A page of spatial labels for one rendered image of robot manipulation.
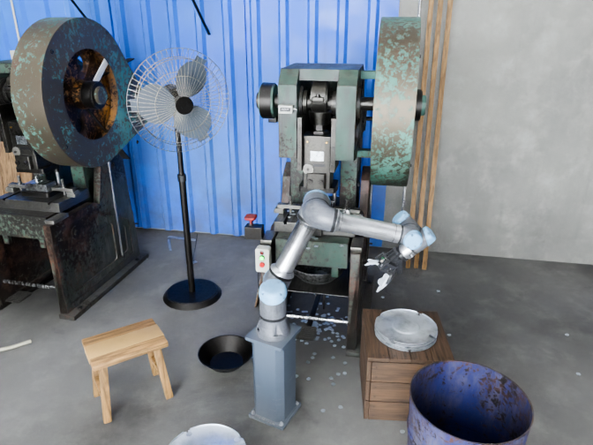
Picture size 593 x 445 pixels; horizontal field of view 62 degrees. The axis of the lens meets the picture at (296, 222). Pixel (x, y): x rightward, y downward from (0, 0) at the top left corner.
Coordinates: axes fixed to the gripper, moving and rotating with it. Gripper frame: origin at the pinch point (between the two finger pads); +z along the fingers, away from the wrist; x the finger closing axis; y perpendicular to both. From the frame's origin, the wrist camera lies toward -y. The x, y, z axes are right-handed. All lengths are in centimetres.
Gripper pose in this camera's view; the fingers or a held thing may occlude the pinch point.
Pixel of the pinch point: (371, 279)
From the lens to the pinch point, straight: 230.2
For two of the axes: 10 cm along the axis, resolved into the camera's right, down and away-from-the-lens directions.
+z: -7.1, 5.9, 3.8
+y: -6.5, -3.5, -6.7
